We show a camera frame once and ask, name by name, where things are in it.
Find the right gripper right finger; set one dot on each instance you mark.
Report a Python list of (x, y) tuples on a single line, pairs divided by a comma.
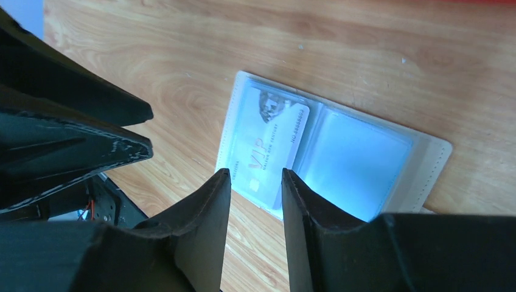
[(329, 249)]

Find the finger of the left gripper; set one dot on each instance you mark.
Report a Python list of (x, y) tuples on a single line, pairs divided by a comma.
[(32, 67), (46, 147)]

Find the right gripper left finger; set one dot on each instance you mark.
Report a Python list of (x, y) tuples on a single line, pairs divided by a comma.
[(180, 249)]

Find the beige card holder wallet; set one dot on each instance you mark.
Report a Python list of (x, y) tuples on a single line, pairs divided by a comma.
[(363, 164)]

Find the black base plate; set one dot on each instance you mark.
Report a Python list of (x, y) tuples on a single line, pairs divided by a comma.
[(96, 199)]

